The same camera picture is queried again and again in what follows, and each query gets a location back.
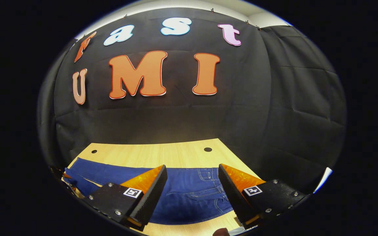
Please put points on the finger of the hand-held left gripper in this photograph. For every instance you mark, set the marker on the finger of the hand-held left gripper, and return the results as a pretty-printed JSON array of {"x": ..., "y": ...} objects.
[{"x": 58, "y": 172}]

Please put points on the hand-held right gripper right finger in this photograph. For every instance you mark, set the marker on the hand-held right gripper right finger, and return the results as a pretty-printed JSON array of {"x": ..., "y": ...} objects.
[{"x": 233, "y": 200}]

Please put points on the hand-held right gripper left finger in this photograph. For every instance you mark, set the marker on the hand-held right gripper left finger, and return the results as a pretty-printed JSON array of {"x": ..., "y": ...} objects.
[{"x": 149, "y": 200}]

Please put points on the blue denim jeans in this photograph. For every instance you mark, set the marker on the blue denim jeans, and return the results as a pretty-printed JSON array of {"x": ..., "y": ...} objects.
[{"x": 189, "y": 196}]

